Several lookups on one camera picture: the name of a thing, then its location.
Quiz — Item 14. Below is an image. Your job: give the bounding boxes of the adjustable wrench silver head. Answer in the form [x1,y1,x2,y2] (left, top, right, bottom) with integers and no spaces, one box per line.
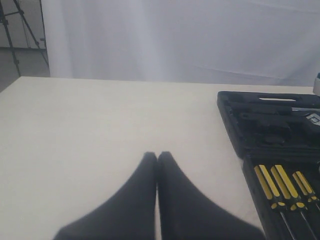
[238,112,320,131]

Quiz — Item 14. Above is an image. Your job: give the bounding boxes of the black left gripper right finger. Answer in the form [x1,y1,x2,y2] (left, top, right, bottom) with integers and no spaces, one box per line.
[157,151,265,240]

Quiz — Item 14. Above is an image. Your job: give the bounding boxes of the middle yellow black screwdriver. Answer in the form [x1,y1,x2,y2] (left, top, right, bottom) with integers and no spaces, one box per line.
[270,164,318,240]

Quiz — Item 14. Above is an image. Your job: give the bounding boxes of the claw hammer black handle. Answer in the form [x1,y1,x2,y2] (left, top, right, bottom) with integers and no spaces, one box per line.
[229,101,320,116]

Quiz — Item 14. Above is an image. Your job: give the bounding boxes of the white backdrop curtain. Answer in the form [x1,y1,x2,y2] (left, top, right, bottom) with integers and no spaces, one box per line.
[42,0,320,86]

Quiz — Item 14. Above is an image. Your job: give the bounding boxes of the black tripod stand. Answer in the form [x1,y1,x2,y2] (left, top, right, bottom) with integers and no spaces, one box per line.
[0,0,50,77]

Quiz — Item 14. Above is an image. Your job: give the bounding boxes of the small yellow black screwdriver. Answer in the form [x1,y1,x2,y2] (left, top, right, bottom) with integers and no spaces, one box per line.
[292,171,320,211]

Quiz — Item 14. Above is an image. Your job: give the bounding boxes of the black plastic tool case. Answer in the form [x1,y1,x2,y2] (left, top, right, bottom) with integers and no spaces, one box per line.
[217,91,320,240]

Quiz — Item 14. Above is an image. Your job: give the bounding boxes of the large yellow black screwdriver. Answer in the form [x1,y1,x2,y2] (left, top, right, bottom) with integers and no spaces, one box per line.
[254,164,297,240]

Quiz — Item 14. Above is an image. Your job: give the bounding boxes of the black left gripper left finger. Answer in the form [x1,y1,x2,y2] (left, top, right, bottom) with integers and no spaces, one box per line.
[54,152,157,240]

